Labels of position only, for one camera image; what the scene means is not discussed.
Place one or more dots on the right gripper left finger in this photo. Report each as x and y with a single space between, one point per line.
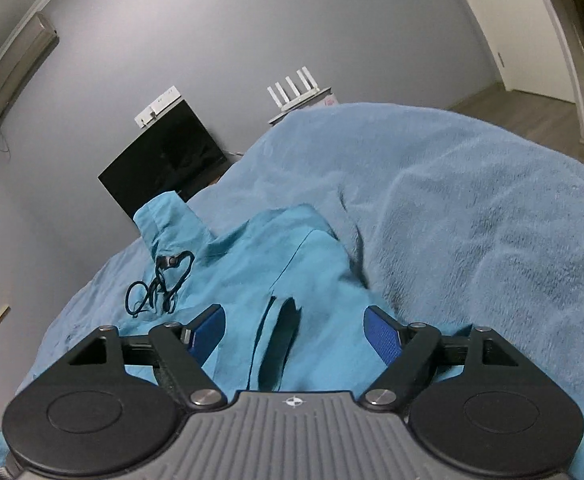
114 402

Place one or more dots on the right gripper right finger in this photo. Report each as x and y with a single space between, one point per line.
474 401

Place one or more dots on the teal hooded sweatshirt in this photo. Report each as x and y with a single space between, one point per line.
293 303

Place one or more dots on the light blue fleece blanket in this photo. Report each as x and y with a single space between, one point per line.
448 220

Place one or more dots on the black monitor screen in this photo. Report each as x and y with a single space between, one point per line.
176 153

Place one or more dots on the white wifi router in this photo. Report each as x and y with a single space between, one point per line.
298 91

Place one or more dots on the white wall power strip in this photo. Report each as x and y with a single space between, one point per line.
157 107

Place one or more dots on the wall air conditioner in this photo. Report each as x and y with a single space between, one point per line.
28 50

